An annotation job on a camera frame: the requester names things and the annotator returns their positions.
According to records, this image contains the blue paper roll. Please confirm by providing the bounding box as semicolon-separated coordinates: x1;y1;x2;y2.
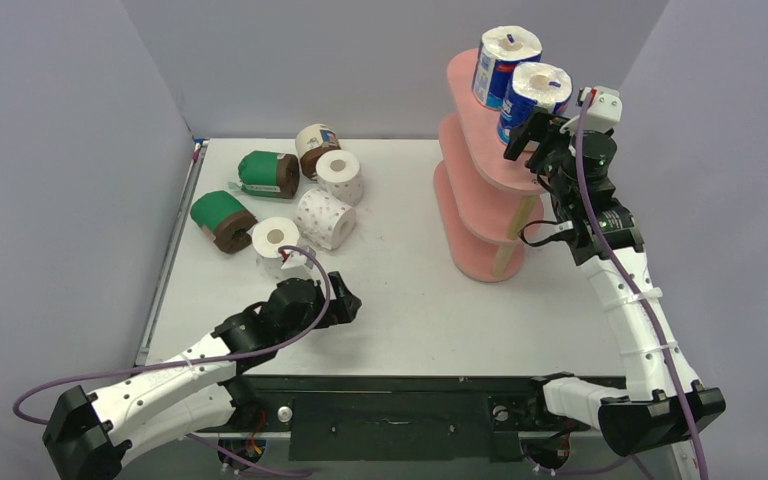
471;26;543;110

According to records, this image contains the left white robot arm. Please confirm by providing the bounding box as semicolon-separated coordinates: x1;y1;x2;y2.
42;272;362;479

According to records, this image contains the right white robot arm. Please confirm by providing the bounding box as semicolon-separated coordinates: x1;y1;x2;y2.
504;108;726;456

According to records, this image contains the pink three-tier shelf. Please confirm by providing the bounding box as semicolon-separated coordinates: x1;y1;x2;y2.
433;48;553;283

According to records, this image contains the floral white paper roll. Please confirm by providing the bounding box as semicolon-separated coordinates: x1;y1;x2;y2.
294;188;357;250

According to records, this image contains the near green brown roll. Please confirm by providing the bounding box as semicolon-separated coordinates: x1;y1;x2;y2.
190;190;258;254

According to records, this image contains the green brown roll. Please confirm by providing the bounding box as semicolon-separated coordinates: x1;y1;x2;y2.
229;150;300;199
190;190;258;254

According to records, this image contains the far green brown roll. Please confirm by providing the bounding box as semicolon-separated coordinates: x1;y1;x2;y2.
229;150;300;199

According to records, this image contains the upright floral paper roll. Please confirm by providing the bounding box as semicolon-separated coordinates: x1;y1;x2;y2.
316;149;364;206

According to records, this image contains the beige brown paper roll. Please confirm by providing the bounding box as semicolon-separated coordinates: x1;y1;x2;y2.
295;123;341;180

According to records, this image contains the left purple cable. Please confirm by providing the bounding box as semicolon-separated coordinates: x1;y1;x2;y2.
12;245;334;480

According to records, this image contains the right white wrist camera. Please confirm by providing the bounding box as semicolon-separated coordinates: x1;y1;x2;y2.
560;86;622;134

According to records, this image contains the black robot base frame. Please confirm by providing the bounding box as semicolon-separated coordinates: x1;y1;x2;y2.
207;375;585;463

